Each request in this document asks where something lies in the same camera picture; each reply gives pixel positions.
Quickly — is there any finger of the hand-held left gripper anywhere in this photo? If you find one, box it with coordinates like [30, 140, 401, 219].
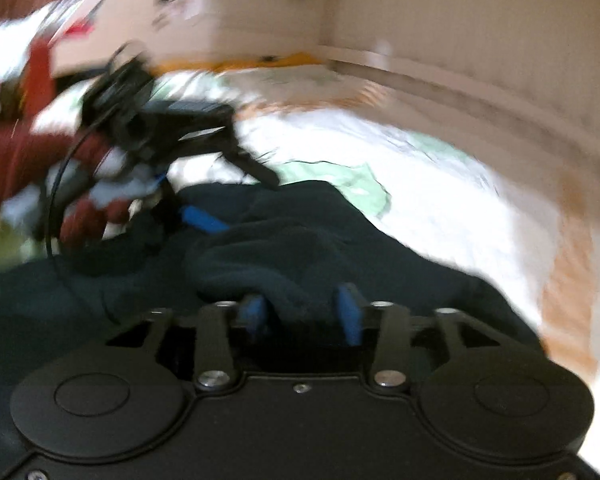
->
[219, 135, 282, 189]
[152, 174, 232, 235]

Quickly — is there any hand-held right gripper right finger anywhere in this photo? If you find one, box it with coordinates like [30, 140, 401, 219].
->
[332, 282, 487, 390]

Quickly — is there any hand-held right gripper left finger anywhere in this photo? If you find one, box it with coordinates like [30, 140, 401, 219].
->
[106, 294, 272, 392]

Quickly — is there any black zip hoodie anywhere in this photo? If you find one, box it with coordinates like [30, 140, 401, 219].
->
[0, 180, 541, 411]

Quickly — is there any person's left forearm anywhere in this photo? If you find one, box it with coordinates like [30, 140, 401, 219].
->
[0, 122, 112, 213]

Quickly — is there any person's left hand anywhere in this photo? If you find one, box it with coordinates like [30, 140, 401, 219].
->
[59, 150, 162, 252]

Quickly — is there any leaf printed white blanket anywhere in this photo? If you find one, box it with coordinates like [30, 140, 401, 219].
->
[0, 67, 600, 441]

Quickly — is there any black cable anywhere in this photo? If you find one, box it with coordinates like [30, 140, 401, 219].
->
[42, 127, 112, 283]

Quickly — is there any light wooden bed frame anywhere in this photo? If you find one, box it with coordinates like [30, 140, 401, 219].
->
[145, 0, 600, 181]

